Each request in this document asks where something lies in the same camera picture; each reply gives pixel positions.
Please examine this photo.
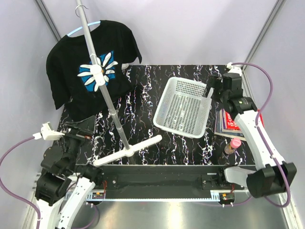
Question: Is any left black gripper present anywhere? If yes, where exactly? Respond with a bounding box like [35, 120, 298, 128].
[56, 115, 97, 172]

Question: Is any black daisy print t-shirt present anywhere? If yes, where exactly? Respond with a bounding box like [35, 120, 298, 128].
[46, 20, 142, 122]

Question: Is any light blue clothes hanger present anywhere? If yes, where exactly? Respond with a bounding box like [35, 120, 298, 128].
[67, 21, 101, 37]

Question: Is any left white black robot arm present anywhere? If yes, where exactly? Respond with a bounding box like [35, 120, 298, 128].
[35, 116, 103, 229]

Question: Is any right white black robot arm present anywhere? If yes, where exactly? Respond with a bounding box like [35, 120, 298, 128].
[203, 73, 297, 201]

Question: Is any white plastic mesh basket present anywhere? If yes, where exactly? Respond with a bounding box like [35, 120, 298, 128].
[153, 77, 212, 138]

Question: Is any red cover book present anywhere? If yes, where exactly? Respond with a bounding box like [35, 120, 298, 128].
[221, 109, 264, 133]

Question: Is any black marbled table mat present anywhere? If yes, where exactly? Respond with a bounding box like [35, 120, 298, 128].
[54, 64, 257, 166]

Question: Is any pink cap bottle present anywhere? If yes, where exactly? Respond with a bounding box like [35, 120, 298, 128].
[224, 138, 241, 155]

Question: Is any grey white garment rack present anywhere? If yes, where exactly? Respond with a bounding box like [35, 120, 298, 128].
[75, 0, 162, 167]

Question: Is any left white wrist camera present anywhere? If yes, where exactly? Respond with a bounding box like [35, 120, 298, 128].
[32, 122, 65, 141]

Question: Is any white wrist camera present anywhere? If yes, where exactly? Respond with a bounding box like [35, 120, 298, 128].
[32, 122, 65, 141]
[226, 62, 243, 76]

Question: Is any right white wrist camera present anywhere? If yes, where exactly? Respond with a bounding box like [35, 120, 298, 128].
[226, 62, 243, 76]

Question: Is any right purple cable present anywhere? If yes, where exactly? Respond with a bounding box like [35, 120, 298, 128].
[230, 62, 291, 207]

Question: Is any purple cable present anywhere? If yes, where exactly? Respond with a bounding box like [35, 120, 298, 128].
[0, 136, 43, 229]
[230, 62, 291, 207]

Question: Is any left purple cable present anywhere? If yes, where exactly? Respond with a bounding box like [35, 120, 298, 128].
[0, 136, 43, 229]

